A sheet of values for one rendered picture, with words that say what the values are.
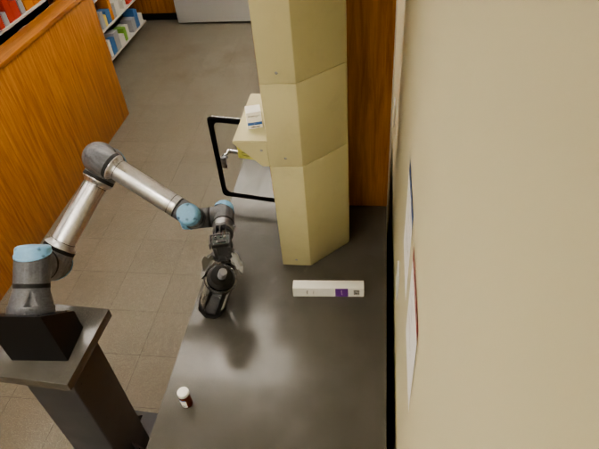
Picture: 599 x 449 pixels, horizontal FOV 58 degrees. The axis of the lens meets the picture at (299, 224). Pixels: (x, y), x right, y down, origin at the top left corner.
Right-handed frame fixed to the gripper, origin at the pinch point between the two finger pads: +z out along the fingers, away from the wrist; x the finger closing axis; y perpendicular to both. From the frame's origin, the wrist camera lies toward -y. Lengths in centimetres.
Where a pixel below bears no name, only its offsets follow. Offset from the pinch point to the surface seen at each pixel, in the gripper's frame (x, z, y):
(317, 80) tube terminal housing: 39, -26, 52
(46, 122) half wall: -141, -223, -45
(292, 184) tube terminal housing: 26.7, -23.1, 16.5
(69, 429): -76, 5, -69
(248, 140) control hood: 14.4, -25.8, 34.4
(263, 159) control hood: 18.2, -24.6, 27.1
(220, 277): -0.1, 2.5, 2.3
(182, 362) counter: -17.7, 14.2, -23.0
